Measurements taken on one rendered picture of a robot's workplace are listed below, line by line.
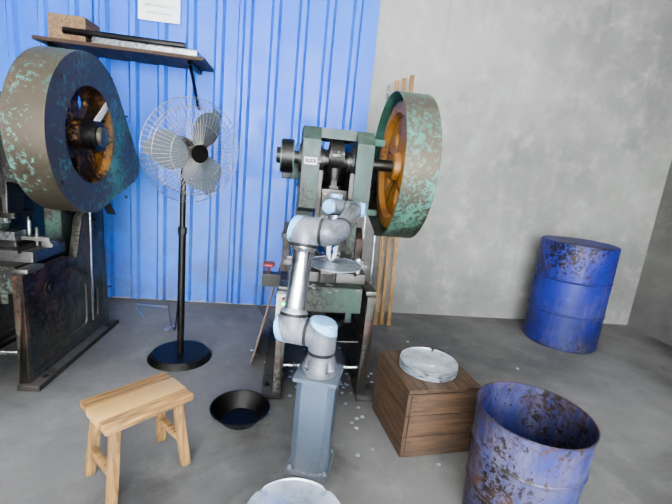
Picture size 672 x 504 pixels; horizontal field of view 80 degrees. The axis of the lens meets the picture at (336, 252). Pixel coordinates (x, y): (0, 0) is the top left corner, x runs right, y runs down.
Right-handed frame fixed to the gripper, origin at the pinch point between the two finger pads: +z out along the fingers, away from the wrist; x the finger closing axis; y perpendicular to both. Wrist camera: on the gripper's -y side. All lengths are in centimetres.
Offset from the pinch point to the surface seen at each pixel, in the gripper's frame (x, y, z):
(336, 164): 0, 16, -51
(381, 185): -35, 50, -40
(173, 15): 119, 132, -148
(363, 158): -14, 10, -55
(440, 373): -52, -44, 42
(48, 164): 133, -14, -39
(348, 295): -11.5, -0.8, 19.9
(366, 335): -22.9, -6.8, 40.8
